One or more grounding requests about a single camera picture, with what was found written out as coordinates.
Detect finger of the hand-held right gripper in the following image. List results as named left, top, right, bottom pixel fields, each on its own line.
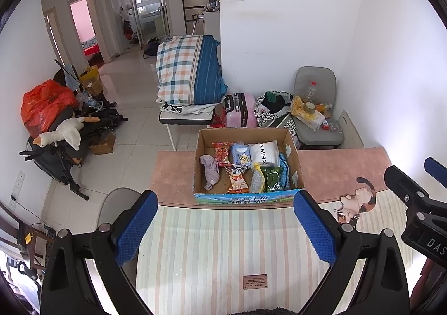
left=423, top=157, right=447, bottom=180
left=383, top=165, right=431, bottom=211

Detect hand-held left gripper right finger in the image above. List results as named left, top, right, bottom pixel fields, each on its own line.
left=293, top=191, right=410, bottom=315

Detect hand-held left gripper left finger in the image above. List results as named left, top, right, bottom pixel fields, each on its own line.
left=40, top=190, right=160, bottom=315

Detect green snack packet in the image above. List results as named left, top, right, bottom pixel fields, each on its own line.
left=260, top=165, right=284, bottom=193

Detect blue tube packet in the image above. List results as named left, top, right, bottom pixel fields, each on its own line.
left=279, top=152, right=291, bottom=190

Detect yellow clear snack packet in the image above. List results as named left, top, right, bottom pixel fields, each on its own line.
left=249, top=162, right=266, bottom=193

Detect printed cardboard box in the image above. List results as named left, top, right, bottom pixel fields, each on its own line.
left=193, top=128, right=305, bottom=205

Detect white soft pack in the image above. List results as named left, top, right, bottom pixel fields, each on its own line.
left=249, top=140, right=281, bottom=167

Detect orange cartoon snack packet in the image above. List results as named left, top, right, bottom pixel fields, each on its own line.
left=224, top=165, right=251, bottom=194

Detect grey purple sock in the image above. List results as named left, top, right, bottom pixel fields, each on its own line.
left=199, top=155, right=220, bottom=191

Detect light blue tissue pack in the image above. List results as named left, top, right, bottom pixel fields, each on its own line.
left=231, top=142, right=252, bottom=167

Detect red snack packet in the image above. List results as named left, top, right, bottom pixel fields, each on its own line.
left=211, top=142, right=236, bottom=168

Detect white shell chair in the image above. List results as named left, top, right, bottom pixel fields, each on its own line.
left=96, top=187, right=160, bottom=232

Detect white leaning panel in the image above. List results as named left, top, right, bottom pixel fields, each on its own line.
left=336, top=109, right=364, bottom=150

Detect striped cat print table mat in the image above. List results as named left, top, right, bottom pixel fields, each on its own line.
left=85, top=147, right=415, bottom=315

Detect small brown cardboard box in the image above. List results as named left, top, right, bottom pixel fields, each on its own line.
left=89, top=131, right=116, bottom=156

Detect black folded stroller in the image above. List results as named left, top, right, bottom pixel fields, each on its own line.
left=19, top=59, right=130, bottom=201

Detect white tissue pack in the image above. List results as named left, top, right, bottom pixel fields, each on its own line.
left=296, top=110, right=325, bottom=131

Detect wooden side furniture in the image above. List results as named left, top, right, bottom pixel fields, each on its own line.
left=0, top=196, right=54, bottom=275

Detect white goose plush toy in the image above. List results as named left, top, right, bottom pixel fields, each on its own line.
left=33, top=116, right=100, bottom=151

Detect patterned bag with clothes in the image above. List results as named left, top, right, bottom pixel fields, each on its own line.
left=253, top=90, right=298, bottom=138

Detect yellow plastic bag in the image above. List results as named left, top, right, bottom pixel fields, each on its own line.
left=289, top=96, right=312, bottom=120

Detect white folding bed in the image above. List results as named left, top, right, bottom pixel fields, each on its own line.
left=158, top=100, right=225, bottom=152

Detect clear plastic bottle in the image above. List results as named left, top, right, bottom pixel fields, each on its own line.
left=303, top=80, right=319, bottom=106

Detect pink suitcase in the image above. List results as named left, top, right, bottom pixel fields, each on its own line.
left=225, top=92, right=258, bottom=129

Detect grey padded chair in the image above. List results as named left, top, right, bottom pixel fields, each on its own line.
left=291, top=65, right=345, bottom=151

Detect orange plastic bag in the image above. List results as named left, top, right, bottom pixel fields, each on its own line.
left=20, top=79, right=78, bottom=136

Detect yellow open box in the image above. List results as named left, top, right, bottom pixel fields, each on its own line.
left=78, top=65, right=102, bottom=96

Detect plaid folded quilt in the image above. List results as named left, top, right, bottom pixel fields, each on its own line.
left=155, top=35, right=228, bottom=106

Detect dark floor bag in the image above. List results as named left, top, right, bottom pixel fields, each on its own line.
left=142, top=39, right=161, bottom=58

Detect red bedding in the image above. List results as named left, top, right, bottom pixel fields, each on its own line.
left=83, top=40, right=102, bottom=57

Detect hanging clothes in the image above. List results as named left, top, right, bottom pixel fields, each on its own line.
left=118, top=3, right=135, bottom=40

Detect white wall outlet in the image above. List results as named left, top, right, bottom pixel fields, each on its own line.
left=10, top=170, right=27, bottom=202

